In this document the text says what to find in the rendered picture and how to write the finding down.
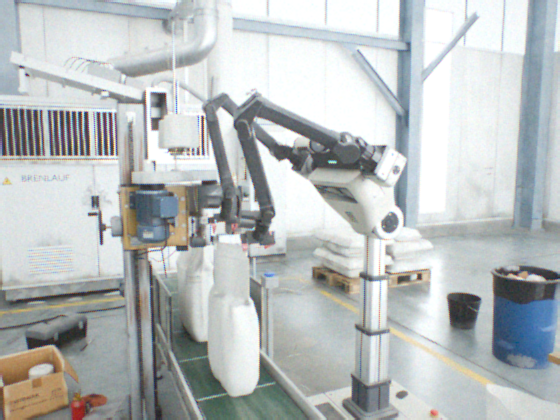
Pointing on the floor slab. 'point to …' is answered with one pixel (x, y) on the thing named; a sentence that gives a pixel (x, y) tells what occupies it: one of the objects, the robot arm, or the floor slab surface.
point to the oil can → (77, 406)
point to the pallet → (359, 278)
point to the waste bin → (524, 315)
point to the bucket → (463, 309)
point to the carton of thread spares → (45, 402)
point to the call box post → (269, 323)
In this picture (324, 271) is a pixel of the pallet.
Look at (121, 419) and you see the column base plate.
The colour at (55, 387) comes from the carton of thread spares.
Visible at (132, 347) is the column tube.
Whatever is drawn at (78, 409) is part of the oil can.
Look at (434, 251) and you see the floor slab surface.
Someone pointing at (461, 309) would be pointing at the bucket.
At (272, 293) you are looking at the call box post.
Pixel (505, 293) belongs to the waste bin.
